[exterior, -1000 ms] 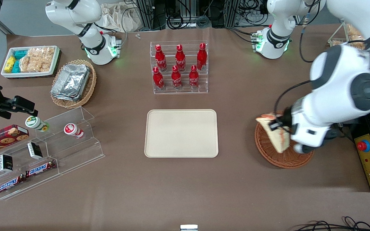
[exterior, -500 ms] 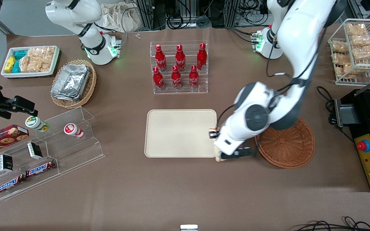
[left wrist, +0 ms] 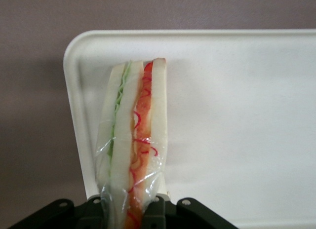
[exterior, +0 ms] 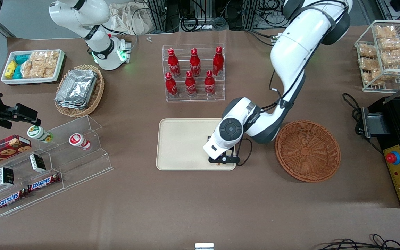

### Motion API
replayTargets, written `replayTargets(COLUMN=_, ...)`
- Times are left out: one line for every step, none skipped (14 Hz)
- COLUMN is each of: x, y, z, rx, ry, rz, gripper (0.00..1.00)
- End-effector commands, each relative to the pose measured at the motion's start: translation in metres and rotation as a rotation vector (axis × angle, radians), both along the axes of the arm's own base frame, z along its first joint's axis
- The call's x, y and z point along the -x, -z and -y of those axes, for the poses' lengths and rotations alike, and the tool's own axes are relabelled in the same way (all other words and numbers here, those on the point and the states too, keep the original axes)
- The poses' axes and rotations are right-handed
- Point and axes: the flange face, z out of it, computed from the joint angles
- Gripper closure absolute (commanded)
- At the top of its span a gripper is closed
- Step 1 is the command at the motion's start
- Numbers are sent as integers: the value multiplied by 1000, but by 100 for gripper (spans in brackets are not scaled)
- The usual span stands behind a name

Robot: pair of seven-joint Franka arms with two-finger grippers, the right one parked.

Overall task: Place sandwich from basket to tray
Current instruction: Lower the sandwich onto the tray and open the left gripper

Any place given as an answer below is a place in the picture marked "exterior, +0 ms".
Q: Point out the clear acrylic stepped display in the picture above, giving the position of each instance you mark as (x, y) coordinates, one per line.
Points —
(78, 166)

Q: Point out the grey black power box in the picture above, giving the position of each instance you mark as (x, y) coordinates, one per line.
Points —
(375, 121)

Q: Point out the red cookie box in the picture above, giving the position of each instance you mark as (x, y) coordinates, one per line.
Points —
(2, 149)

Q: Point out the red label yogurt cup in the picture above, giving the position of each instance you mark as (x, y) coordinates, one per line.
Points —
(78, 140)

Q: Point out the white rectangular snack tray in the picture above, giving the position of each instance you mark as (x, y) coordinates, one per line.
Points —
(59, 67)

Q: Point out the teal snack packet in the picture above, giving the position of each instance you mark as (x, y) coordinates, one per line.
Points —
(17, 72)
(22, 58)

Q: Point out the clear rice cracker bag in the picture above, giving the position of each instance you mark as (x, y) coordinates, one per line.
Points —
(26, 69)
(51, 62)
(37, 65)

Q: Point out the stack of foil trays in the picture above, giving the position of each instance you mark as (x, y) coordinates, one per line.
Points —
(76, 88)

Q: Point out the yellow snack packet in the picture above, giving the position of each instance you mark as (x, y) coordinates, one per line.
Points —
(10, 69)

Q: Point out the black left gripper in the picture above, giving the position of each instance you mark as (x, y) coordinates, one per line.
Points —
(209, 138)

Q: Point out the small black snack box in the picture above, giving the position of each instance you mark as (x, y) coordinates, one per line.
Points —
(37, 163)
(6, 176)

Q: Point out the fried snack bag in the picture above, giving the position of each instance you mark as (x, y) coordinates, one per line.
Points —
(396, 56)
(391, 43)
(385, 31)
(369, 63)
(366, 50)
(372, 77)

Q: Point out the beige plastic tray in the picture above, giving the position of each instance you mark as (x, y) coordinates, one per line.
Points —
(182, 144)

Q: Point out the light oval wicker basket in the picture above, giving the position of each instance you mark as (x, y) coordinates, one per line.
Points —
(97, 93)

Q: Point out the clear acrylic bottle rack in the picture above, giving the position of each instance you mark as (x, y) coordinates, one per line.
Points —
(200, 74)

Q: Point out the black countertop appliance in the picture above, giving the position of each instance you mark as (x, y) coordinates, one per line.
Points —
(394, 121)

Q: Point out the white cloth bag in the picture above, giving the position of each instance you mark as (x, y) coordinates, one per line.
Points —
(130, 19)

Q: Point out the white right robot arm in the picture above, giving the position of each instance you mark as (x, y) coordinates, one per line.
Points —
(99, 48)

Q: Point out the red cola bottle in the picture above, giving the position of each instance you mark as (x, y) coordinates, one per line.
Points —
(218, 61)
(171, 86)
(173, 64)
(190, 85)
(195, 63)
(209, 85)

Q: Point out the snickers chocolate bar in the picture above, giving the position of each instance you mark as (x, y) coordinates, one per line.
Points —
(43, 182)
(10, 199)

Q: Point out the green label yogurt cup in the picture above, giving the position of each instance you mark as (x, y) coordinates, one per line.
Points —
(38, 133)

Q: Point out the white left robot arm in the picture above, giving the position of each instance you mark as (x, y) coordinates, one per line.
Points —
(290, 52)

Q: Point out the brown wicker basket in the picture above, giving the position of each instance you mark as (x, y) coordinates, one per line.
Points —
(307, 151)

